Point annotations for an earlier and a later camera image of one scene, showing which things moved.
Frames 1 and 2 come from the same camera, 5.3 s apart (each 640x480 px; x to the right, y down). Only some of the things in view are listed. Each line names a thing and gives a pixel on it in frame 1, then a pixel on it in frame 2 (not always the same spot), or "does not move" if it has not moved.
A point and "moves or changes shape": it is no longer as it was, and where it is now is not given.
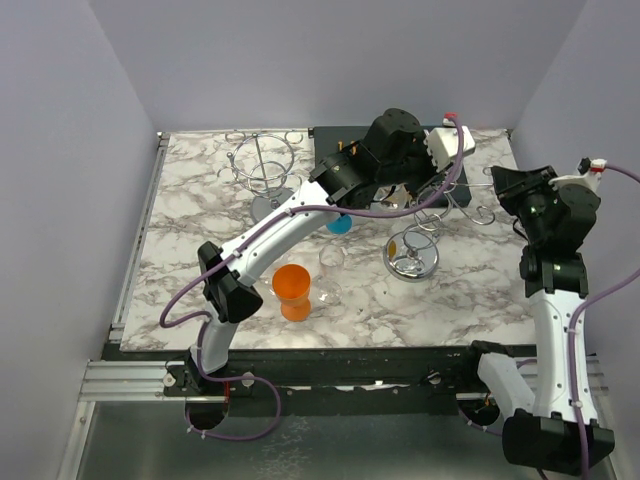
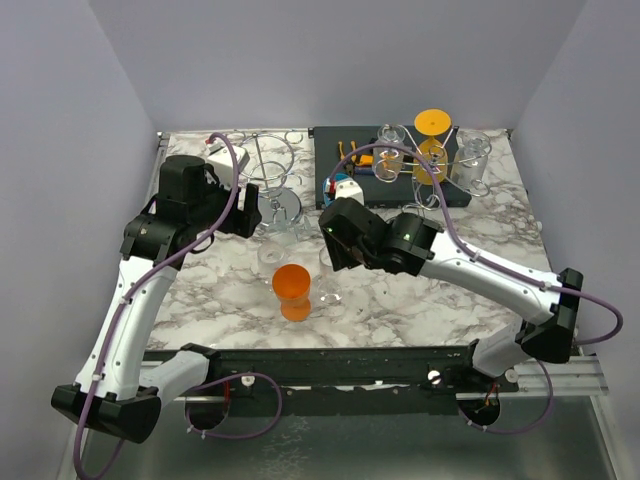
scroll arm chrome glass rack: [413, 255] moves or changes shape
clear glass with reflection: [391, 198] → [470, 162]
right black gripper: [512, 185] → [339, 259]
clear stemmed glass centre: [331, 259] does not move
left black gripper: [428, 170] → [243, 222]
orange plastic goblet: [292, 284] does not move
